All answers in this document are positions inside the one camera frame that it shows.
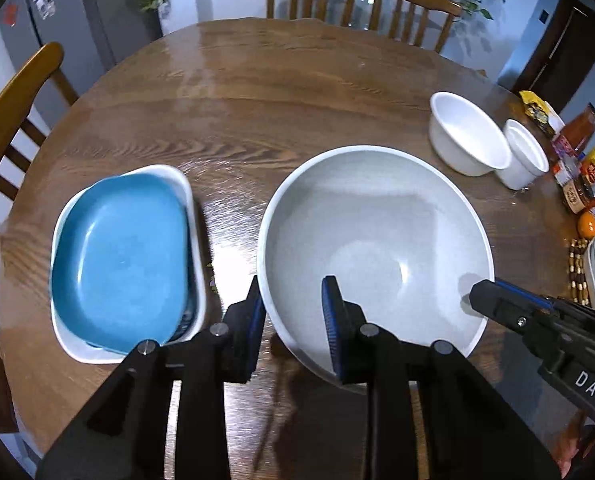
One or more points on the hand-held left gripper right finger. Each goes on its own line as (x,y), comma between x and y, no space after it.
(332,330)

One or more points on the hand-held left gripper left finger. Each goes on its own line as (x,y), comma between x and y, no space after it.
(255,320)

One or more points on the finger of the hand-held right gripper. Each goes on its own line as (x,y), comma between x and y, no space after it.
(527,294)
(502,305)

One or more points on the small blue patterned square plate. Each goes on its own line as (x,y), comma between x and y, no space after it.
(192,260)

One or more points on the large grey bowl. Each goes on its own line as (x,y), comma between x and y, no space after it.
(377,220)

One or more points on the white ramekin cup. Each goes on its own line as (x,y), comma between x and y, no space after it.
(520,170)

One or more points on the medium white bowl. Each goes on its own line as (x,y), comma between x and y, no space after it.
(470,135)

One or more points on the large blue patterned square plate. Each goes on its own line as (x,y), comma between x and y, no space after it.
(75,347)

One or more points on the wooden beaded trivet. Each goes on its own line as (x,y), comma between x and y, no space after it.
(577,270)

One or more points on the orange fruit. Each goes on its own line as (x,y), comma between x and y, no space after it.
(587,225)

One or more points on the brown paste jar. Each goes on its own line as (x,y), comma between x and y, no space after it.
(575,197)

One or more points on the small white labelled jar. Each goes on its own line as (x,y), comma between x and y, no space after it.
(563,172)

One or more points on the yellow snack packet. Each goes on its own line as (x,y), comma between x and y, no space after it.
(540,112)

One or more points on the dark wooden door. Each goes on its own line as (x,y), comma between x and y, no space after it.
(562,50)

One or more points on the grey refrigerator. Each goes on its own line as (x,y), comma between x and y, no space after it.
(87,10)

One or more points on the black wall switch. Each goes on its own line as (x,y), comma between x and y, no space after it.
(543,16)

